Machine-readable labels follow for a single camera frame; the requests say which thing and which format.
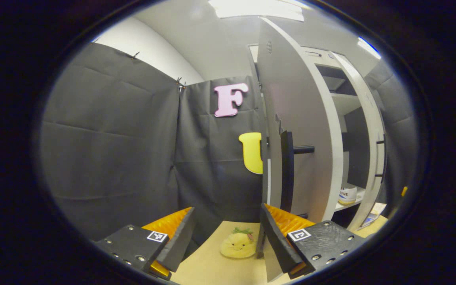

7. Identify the grey cabinet door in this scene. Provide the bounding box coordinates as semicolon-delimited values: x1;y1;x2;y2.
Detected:
256;17;344;282
329;51;388;232

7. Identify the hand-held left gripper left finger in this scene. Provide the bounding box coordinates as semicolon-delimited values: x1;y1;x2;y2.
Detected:
93;207;197;281

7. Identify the black backdrop cloth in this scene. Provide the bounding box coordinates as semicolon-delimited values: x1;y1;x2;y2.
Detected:
40;42;270;242

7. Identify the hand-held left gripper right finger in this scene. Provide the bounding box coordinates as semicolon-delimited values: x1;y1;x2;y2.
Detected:
256;203;367;277

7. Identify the grey shoe cabinet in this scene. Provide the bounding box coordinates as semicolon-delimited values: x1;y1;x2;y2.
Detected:
248;44;389;232

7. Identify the black door handle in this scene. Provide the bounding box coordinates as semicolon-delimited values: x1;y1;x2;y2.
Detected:
375;134;388;179
280;131;315;213

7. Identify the large ceiling light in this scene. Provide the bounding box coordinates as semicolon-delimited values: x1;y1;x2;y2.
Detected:
208;0;304;22

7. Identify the yellow smiling plush toy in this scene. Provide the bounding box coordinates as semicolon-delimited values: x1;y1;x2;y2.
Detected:
219;227;257;259

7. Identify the printed paper booklet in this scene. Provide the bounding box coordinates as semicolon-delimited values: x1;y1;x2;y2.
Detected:
361;203;388;228

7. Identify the white shoe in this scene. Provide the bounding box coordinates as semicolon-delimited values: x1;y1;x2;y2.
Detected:
339;186;358;205

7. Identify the small ceiling light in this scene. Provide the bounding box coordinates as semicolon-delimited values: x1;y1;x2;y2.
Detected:
357;37;382;60

